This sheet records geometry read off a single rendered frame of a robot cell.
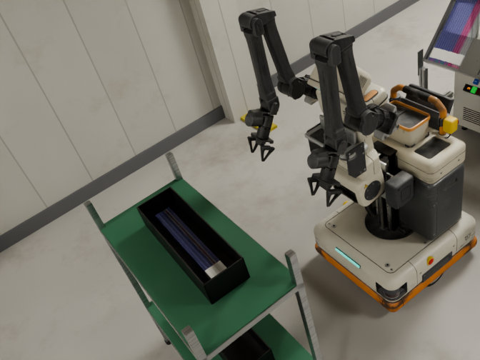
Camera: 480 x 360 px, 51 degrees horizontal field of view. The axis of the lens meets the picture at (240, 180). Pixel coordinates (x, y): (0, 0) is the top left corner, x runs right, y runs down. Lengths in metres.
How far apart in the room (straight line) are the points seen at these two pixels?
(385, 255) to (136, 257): 1.30
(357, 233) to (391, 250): 0.21
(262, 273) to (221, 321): 0.23
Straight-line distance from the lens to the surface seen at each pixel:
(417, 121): 2.54
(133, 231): 2.26
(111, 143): 4.13
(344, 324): 2.85
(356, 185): 2.37
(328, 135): 1.90
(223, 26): 4.11
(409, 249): 2.78
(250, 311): 1.80
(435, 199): 2.58
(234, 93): 4.33
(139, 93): 4.09
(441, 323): 2.85
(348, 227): 2.90
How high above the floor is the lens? 2.39
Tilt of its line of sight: 39 degrees down
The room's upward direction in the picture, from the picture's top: 17 degrees counter-clockwise
